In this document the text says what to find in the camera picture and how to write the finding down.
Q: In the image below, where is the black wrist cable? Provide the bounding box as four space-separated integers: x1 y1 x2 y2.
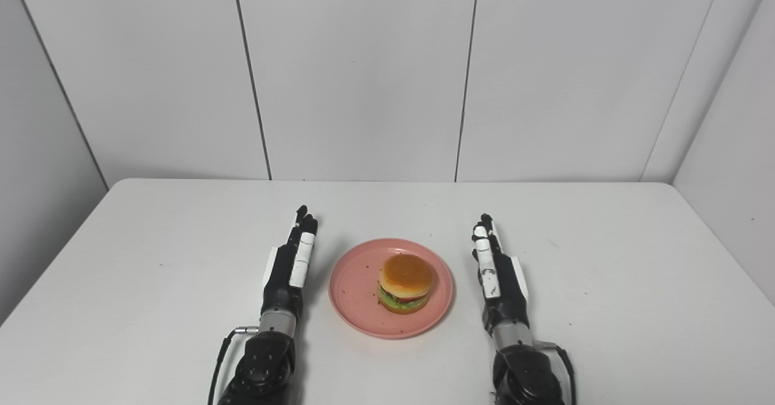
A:
535 341 578 405
207 326 261 405

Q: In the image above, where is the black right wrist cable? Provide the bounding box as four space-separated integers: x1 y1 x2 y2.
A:
535 341 578 405

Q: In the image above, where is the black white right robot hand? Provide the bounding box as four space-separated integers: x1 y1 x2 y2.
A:
471 213 530 334

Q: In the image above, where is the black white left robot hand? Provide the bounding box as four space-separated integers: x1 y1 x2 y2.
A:
262 205 320 319

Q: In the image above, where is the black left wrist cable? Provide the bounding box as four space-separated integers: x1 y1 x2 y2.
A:
207 326 261 405

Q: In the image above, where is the pink round plate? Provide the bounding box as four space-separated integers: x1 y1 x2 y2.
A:
328 238 453 340

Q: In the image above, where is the toy hamburger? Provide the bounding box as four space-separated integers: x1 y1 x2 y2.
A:
377 253 435 315

